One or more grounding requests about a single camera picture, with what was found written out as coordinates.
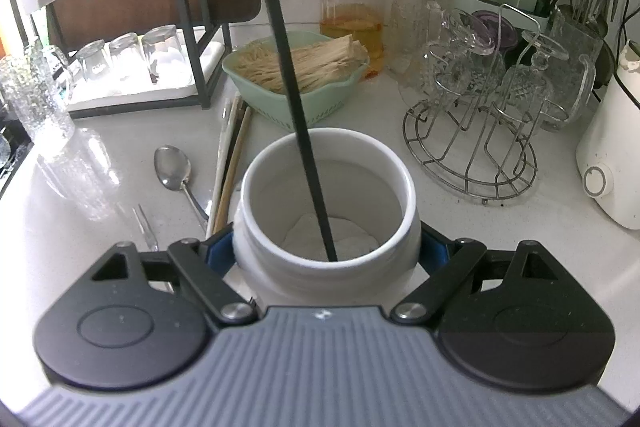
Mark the white ceramic utensil jar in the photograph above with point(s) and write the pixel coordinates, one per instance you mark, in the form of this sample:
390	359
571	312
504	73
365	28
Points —
320	282

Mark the textured glass pitcher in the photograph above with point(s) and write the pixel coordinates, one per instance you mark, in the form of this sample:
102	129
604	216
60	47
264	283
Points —
575	52

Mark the green plastic basket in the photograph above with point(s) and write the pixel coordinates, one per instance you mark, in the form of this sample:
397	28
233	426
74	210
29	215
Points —
330	104

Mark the large silver spoon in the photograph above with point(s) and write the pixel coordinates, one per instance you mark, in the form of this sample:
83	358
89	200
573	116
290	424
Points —
172	169

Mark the white kitchen appliance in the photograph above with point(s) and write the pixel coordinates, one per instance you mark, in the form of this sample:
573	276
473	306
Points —
615	132

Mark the small silver fork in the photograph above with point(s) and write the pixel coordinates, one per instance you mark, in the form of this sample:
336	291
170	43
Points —
149	234

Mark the wooden chopstick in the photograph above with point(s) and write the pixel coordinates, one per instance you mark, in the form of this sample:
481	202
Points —
239	157

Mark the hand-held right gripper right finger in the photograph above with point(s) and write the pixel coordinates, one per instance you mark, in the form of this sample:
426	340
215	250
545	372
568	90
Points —
435	252

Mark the black metal dish rack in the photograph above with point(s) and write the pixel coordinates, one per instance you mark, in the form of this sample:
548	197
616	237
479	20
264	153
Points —
196	72

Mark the tall textured glass tumbler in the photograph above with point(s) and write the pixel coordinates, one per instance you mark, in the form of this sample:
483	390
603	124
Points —
415	7

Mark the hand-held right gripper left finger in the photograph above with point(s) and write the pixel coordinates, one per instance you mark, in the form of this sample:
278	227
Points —
219	252

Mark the white drip tray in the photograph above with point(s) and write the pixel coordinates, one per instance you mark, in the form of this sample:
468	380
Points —
125	89

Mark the textured glass mug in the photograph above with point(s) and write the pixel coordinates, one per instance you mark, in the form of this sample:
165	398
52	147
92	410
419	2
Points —
30	97

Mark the clear stemmed glass cup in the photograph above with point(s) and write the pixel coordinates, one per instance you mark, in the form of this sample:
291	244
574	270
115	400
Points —
530	87

